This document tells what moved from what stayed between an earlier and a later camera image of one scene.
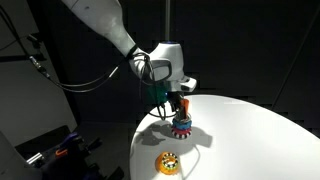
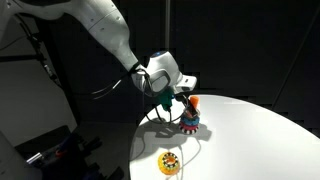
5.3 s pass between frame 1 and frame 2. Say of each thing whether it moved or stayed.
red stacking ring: moved
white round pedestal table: stayed
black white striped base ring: moved
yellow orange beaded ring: stayed
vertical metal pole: stayed
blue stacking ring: moved
